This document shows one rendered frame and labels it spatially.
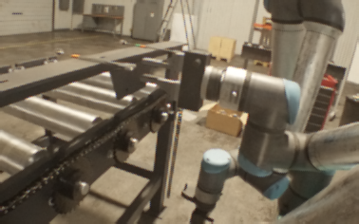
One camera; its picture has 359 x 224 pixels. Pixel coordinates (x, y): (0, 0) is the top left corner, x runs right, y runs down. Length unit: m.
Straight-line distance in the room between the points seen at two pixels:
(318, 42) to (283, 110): 0.28
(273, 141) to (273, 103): 0.08
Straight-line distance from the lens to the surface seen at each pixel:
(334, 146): 0.52
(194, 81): 0.56
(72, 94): 1.35
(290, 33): 0.84
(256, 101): 0.52
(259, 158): 0.57
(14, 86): 0.49
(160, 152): 1.58
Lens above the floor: 1.31
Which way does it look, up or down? 21 degrees down
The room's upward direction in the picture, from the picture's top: 8 degrees clockwise
